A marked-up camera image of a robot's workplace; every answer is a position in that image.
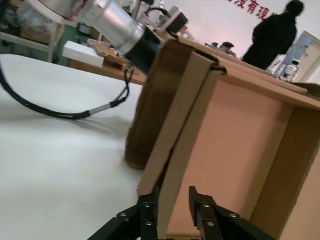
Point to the white flat box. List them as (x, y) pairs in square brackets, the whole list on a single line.
[(82, 53)]

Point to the person in black coat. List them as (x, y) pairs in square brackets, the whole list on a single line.
[(272, 37)]

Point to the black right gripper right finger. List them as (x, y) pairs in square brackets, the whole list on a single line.
[(210, 220)]

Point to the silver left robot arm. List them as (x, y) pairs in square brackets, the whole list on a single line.
[(112, 22)]

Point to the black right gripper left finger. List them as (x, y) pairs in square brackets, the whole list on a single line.
[(147, 217)]

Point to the grey metal frame table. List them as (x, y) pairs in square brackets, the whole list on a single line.
[(25, 41)]

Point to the dark boxy device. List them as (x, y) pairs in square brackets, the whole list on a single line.
[(178, 21)]

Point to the small white humanoid robot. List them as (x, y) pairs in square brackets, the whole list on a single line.
[(291, 68)]

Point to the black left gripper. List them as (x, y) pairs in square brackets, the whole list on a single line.
[(146, 50)]

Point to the wooden workbench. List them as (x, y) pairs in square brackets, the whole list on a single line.
[(105, 73)]

